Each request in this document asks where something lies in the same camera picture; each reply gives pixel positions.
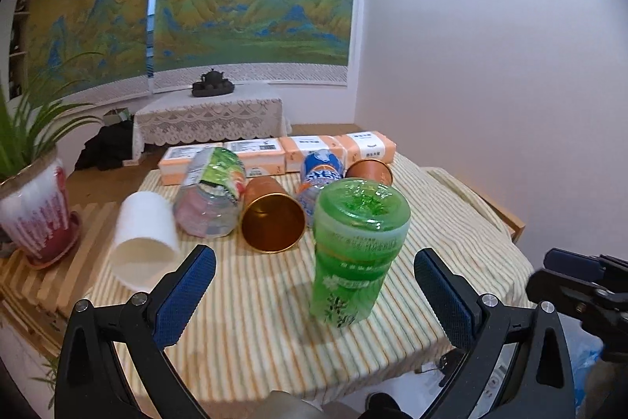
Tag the striped yellow tablecloth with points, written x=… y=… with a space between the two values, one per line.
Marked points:
x=252 y=332

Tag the green spider plant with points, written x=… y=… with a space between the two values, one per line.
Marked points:
x=31 y=128

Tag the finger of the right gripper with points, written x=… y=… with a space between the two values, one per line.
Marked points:
x=566 y=262

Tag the orange tissue pack leftmost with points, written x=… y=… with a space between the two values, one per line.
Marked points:
x=175 y=161

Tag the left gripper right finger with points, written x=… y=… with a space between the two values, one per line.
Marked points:
x=538 y=381

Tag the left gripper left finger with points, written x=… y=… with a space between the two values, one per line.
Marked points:
x=90 y=380

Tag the wooden wall shelf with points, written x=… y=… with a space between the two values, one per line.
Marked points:
x=18 y=48

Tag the wooden slat mat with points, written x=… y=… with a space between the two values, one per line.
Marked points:
x=56 y=288

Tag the orange tissue pack far right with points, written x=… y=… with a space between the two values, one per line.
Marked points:
x=367 y=144

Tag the small copper paper cup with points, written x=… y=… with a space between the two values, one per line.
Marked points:
x=272 y=221

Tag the white paper cup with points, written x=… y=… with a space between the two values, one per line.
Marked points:
x=145 y=243

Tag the black teapot set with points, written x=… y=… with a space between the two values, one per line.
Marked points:
x=212 y=84

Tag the orange tissue pack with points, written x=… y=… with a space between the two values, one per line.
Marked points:
x=175 y=161
x=367 y=144
x=296 y=148
x=261 y=157

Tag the landscape painting blind left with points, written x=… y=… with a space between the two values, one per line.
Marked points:
x=85 y=43

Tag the large orange paper cup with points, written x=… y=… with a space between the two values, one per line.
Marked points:
x=370 y=169

